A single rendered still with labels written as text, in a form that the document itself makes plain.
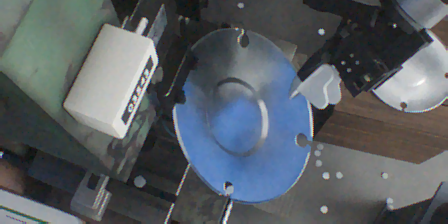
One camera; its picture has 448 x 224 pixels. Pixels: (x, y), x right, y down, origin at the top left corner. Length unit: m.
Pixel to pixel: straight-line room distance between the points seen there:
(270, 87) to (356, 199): 1.04
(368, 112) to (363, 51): 0.82
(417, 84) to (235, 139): 0.83
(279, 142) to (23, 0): 0.54
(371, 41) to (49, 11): 0.44
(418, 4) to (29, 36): 0.44
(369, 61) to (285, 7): 1.32
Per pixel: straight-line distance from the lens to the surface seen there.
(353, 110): 1.42
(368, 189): 1.74
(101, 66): 0.35
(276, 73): 0.73
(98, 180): 0.93
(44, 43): 0.30
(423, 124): 1.47
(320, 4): 0.66
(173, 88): 0.74
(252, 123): 0.76
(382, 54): 0.62
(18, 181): 1.12
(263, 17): 1.88
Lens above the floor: 1.65
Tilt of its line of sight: 71 degrees down
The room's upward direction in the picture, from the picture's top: 2 degrees clockwise
